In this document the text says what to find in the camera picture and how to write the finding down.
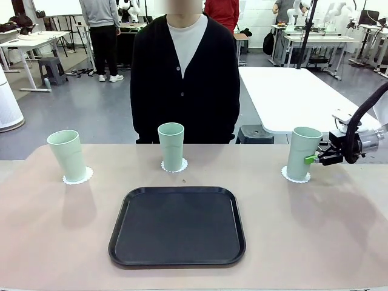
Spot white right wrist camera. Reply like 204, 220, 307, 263
331, 109, 363, 133

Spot black bag on desk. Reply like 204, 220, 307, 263
8, 13, 33, 33

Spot black straps on floor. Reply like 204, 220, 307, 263
72, 68, 98, 78

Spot black plastic step stool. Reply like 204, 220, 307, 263
235, 124, 275, 145

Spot person in red sweater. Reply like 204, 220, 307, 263
203, 0, 240, 35

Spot black backpack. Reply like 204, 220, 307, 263
262, 30, 275, 56

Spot pale green plastic cup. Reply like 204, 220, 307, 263
47, 130, 88, 182
286, 126, 323, 180
157, 122, 185, 173

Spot person in black cardigan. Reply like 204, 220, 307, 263
129, 0, 241, 145

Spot person in dark grey top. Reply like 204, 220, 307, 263
272, 0, 292, 16

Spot black vertical stand pole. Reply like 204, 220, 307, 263
296, 0, 318, 70

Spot person in grey hoodie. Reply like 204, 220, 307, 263
79, 0, 125, 83

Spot white height-adjustable desk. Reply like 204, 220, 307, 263
348, 23, 388, 73

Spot white whiteboard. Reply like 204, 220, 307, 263
32, 0, 84, 18

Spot white scalloped paper coaster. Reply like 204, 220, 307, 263
281, 165, 312, 184
62, 166, 94, 185
160, 158, 189, 173

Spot large white table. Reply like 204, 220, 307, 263
238, 66, 383, 145

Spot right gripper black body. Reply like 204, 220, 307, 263
323, 129, 350, 167

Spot long white workbench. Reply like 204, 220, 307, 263
281, 33, 360, 81

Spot white desk with white legs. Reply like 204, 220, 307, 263
0, 30, 71, 92

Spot black plastic serving tray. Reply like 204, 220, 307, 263
107, 186, 247, 267

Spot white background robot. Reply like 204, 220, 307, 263
116, 0, 142, 22

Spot small brown side desk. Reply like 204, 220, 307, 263
235, 32, 250, 66

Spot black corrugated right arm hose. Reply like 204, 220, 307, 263
345, 81, 388, 165

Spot white cylindrical floor appliance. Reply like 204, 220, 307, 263
0, 65, 25, 133

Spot grey plastic step stool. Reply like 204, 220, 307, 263
38, 56, 69, 86

